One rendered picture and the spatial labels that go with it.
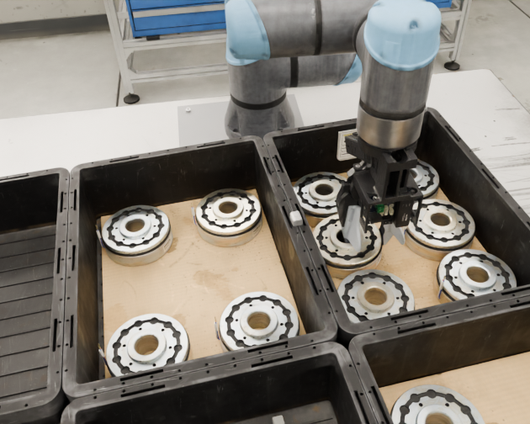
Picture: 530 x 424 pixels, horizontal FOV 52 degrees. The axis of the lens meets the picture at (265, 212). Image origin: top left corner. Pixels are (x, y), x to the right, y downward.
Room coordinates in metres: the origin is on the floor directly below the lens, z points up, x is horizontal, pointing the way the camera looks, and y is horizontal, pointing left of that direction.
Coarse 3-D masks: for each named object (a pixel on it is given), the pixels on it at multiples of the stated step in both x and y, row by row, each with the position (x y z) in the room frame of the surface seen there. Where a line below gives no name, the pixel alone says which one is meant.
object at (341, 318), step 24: (456, 144) 0.68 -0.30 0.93; (480, 168) 0.62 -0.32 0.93; (288, 192) 0.59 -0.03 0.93; (504, 192) 0.56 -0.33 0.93; (528, 216) 0.51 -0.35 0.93; (312, 240) 0.49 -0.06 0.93; (336, 288) 0.41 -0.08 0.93; (528, 288) 0.40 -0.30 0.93; (336, 312) 0.38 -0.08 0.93; (408, 312) 0.37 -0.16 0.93; (432, 312) 0.37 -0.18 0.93
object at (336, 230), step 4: (336, 228) 0.57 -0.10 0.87; (340, 228) 0.57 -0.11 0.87; (332, 232) 0.56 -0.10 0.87; (336, 232) 0.56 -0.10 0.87; (360, 232) 0.56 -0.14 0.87; (332, 236) 0.55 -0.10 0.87; (336, 236) 0.55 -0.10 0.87; (332, 240) 0.55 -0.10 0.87; (336, 240) 0.55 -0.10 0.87; (332, 244) 0.54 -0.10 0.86; (336, 244) 0.54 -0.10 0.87; (340, 244) 0.54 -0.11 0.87; (344, 244) 0.54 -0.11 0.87; (348, 244) 0.54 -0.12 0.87; (340, 248) 0.53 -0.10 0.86; (344, 248) 0.53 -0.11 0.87; (348, 248) 0.53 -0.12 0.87; (352, 248) 0.53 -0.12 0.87
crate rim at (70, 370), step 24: (216, 144) 0.71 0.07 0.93; (240, 144) 0.71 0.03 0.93; (264, 144) 0.70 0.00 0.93; (72, 168) 0.66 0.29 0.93; (96, 168) 0.67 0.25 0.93; (264, 168) 0.64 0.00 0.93; (72, 192) 0.61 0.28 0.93; (72, 216) 0.56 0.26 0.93; (288, 216) 0.54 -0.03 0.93; (72, 240) 0.51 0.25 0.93; (72, 264) 0.47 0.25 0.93; (312, 264) 0.45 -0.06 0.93; (72, 288) 0.43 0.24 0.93; (312, 288) 0.41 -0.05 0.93; (72, 312) 0.39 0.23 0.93; (72, 336) 0.37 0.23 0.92; (312, 336) 0.35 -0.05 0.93; (336, 336) 0.35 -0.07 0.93; (72, 360) 0.33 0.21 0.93; (192, 360) 0.32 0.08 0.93; (216, 360) 0.32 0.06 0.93; (240, 360) 0.32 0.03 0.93; (72, 384) 0.30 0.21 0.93; (96, 384) 0.30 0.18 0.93; (120, 384) 0.30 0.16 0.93
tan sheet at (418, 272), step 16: (384, 256) 0.55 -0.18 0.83; (400, 256) 0.54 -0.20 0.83; (416, 256) 0.54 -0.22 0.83; (400, 272) 0.51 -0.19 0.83; (416, 272) 0.51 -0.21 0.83; (432, 272) 0.51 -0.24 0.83; (416, 288) 0.48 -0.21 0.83; (432, 288) 0.48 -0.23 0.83; (416, 304) 0.46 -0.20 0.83; (432, 304) 0.45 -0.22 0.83
